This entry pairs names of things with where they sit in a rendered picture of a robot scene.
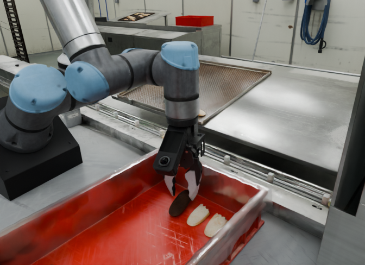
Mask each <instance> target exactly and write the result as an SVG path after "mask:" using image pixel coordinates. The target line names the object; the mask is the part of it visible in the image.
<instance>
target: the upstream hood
mask: <svg viewBox="0 0 365 265"><path fill-rule="evenodd" d="M29 65H32V64H30V63H27V62H24V61H21V60H17V59H14V58H11V57H8V56H5V55H0V76H1V77H4V78H6V79H8V80H11V81H13V79H14V77H15V75H16V74H17V73H18V71H20V70H21V69H22V68H24V67H26V66H29Z"/></svg>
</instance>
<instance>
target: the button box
mask: <svg viewBox="0 0 365 265"><path fill-rule="evenodd" d="M58 116H59V117H60V118H61V120H62V121H63V123H64V124H65V126H66V127H67V128H70V127H73V126H76V125H80V124H82V123H84V124H85V122H84V117H83V116H81V112H80V108H78V109H75V110H72V111H69V112H66V113H63V114H60V115H58Z"/></svg>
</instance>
